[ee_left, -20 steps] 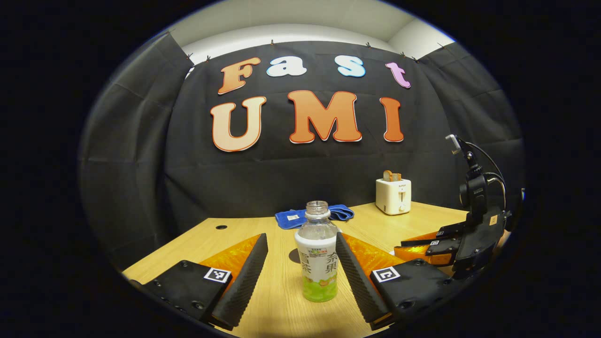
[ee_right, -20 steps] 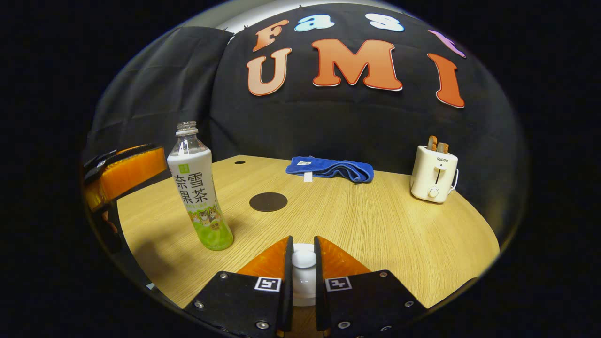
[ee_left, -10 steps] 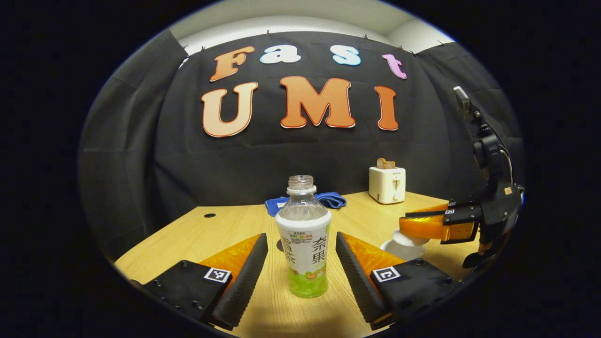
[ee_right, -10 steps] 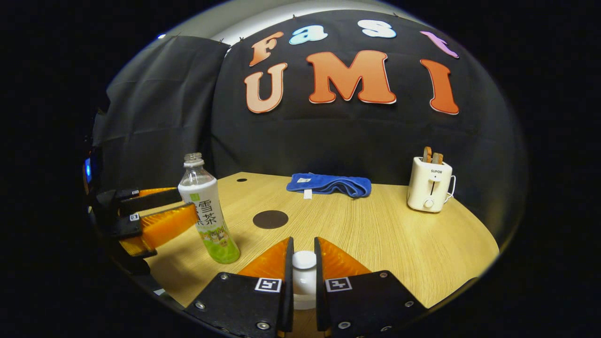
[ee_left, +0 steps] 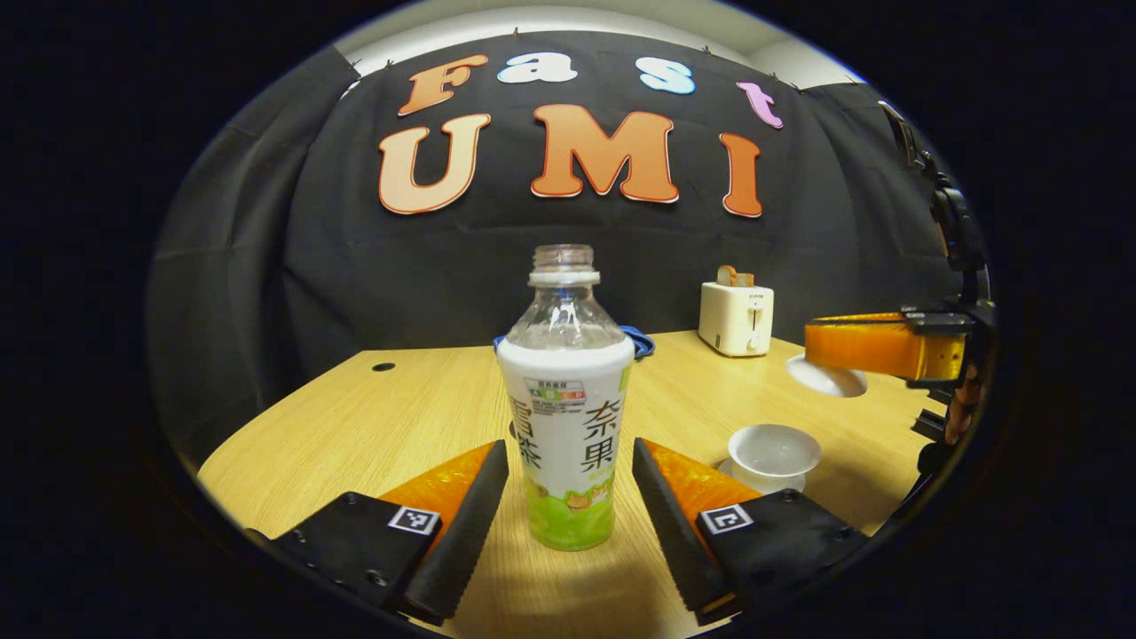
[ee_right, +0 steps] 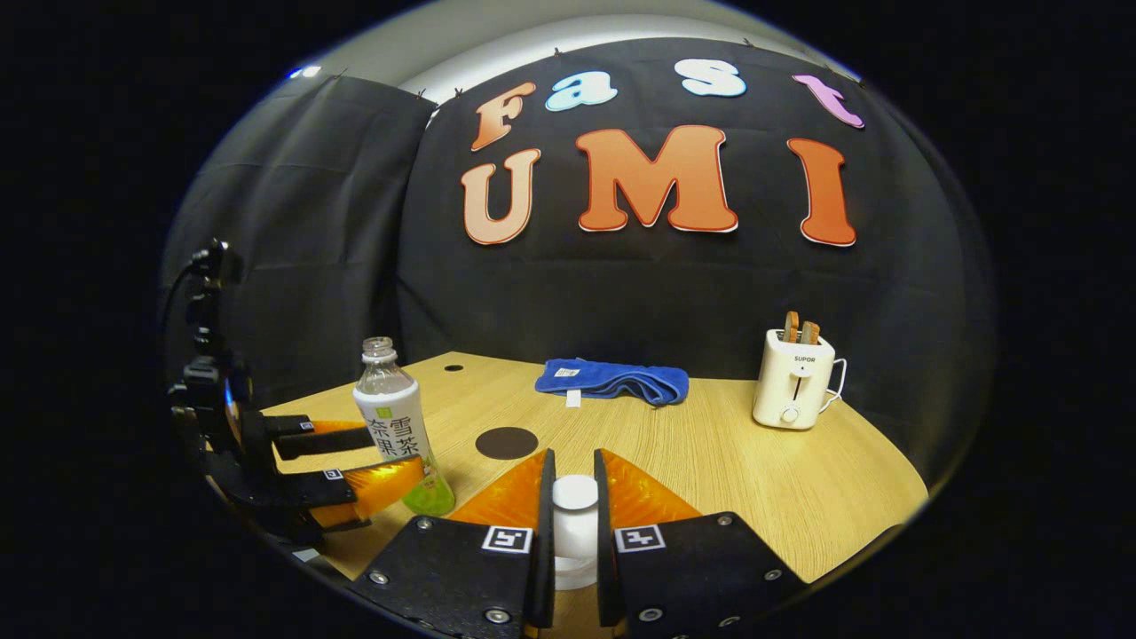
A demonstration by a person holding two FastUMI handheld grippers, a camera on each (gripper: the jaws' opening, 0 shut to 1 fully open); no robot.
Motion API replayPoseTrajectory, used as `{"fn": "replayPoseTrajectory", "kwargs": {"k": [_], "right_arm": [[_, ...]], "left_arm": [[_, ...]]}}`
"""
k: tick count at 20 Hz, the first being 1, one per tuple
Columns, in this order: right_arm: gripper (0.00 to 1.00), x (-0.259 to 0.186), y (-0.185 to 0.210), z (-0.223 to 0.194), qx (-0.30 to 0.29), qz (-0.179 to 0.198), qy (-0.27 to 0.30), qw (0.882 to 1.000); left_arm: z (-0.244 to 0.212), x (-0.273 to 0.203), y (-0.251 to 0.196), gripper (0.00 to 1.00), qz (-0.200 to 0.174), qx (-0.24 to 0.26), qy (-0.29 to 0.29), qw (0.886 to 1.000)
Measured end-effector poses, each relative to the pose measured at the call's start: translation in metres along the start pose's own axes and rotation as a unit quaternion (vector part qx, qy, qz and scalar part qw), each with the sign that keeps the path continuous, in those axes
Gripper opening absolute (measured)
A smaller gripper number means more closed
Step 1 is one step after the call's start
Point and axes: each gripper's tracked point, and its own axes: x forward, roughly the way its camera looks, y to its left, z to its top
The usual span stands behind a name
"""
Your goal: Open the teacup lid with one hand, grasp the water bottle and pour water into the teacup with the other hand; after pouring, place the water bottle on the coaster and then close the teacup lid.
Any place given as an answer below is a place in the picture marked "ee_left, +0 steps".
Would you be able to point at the clear water bottle white label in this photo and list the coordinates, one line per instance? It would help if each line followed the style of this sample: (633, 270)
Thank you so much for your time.
(568, 417)

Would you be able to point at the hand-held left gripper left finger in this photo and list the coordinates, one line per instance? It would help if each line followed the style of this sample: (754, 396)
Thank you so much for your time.
(470, 532)

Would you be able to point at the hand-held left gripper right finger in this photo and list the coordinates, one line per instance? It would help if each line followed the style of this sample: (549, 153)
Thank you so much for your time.
(666, 524)

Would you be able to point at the black backdrop cloth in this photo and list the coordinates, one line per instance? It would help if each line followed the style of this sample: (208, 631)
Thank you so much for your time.
(355, 266)

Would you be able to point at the blue towel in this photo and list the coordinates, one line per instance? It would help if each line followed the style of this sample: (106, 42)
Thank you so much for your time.
(641, 342)

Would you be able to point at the white toaster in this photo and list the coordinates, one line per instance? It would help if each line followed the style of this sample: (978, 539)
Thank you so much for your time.
(732, 319)

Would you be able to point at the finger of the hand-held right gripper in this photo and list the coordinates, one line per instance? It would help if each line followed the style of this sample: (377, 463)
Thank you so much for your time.
(870, 346)

